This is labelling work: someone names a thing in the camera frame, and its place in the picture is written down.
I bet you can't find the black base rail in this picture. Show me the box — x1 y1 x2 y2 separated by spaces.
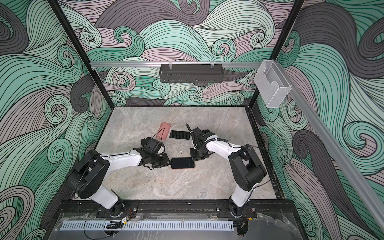
59 199 296 218

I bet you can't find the aluminium rail wall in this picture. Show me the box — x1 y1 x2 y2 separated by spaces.
274 62 384 230
90 61 262 69

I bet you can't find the white slotted cable duct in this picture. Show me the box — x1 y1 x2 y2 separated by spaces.
59 221 234 231

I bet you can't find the black wall tray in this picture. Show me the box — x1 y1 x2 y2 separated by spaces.
159 64 224 84

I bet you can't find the aluminium rail back wall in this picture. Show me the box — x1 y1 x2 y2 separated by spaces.
90 61 262 69

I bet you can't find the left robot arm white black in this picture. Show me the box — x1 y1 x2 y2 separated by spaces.
66 137 171 217

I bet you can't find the aluminium rail right wall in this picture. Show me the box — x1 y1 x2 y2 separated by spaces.
274 62 384 230

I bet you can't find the clear plastic wall holder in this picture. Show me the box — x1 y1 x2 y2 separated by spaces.
254 60 292 109

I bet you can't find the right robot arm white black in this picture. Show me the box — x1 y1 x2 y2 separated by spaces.
189 128 267 216

